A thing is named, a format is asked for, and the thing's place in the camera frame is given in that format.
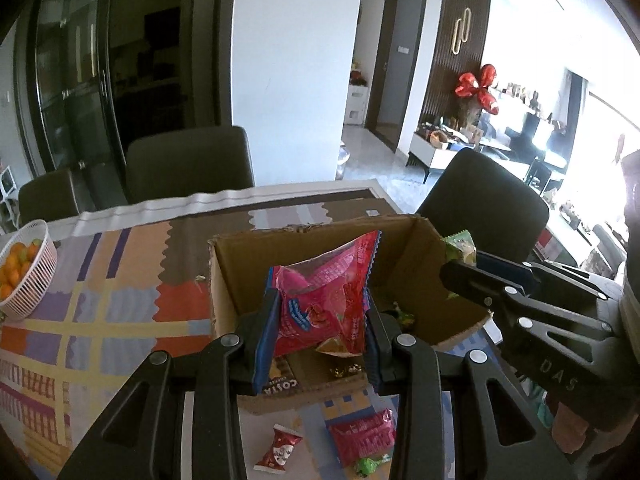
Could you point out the gold wrapped candy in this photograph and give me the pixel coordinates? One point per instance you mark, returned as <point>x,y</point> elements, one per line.
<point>345,370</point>

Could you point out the pink and blue snack packet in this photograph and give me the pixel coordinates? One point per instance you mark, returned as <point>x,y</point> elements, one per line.
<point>320,300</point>

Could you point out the white storage cabinet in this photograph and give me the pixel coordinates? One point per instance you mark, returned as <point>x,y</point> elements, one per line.
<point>356,105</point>

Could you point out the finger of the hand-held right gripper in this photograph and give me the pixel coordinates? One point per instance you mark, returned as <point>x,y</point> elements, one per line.
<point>475,282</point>
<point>500,262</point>

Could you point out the pile of oranges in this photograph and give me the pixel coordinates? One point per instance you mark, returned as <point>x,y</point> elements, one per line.
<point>12,270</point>

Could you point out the green lollipop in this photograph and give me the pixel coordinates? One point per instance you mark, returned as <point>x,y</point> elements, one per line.
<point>370,466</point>
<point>402,316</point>

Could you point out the brown cardboard box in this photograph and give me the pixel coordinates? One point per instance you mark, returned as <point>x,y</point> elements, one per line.
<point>240,265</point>

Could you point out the red white snack packet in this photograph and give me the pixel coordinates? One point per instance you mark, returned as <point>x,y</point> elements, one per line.
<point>277,452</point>

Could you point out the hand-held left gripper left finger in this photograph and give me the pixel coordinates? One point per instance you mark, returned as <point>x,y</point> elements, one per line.
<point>267,335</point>

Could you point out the gold loop wall ornament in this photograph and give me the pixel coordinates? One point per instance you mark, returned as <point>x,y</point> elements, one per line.
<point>461,30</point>

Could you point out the white low shelf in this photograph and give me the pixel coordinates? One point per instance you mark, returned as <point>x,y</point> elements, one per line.
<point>7,195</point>

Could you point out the beige printed snack packet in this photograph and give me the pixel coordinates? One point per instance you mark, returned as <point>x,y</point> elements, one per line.
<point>335,347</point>

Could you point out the white basket of oranges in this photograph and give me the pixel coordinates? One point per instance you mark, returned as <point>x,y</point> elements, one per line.
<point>40,280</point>

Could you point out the yellow green snack packet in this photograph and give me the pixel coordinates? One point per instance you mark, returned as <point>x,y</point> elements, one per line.
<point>461,247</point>

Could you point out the red pink snack packet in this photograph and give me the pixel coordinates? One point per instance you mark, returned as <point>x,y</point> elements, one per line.
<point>362,435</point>

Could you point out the red foil flower balloon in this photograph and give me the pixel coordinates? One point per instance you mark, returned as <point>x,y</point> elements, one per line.
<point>475,87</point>

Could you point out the person's right hand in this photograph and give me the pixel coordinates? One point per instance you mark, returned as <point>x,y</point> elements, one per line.
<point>570,417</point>

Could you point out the dark dining chair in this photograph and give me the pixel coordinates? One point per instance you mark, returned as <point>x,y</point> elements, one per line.
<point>190,165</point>
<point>50,195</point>
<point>490,200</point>

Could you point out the white sideboard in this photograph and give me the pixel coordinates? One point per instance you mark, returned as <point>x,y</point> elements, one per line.
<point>440,157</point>

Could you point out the black glass sliding door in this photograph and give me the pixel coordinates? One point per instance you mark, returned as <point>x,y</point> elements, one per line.
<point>125,60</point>

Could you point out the colourful printed table mat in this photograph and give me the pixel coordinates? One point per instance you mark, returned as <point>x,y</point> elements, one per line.
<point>125,280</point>

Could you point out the grey room door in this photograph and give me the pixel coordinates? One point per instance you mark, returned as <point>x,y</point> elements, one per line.
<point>400,60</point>

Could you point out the black television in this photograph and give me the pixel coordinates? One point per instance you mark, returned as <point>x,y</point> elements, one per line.
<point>540,135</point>

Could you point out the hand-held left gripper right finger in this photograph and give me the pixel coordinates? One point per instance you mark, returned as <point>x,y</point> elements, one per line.
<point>382,345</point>

